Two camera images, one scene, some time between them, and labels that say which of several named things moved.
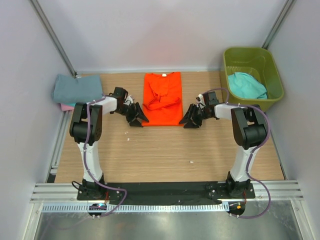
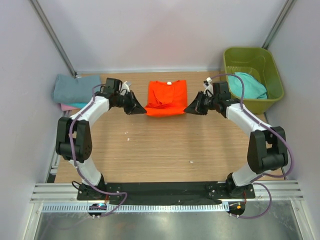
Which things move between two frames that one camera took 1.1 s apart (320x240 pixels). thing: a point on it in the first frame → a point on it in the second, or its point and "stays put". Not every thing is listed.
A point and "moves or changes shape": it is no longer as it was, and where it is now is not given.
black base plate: [164, 191] stays put
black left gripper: [137, 113] → [135, 108]
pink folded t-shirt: [64, 107] stays put
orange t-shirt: [162, 99] moves or changes shape
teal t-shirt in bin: [245, 85] stays put
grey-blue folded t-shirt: [67, 89] stays put
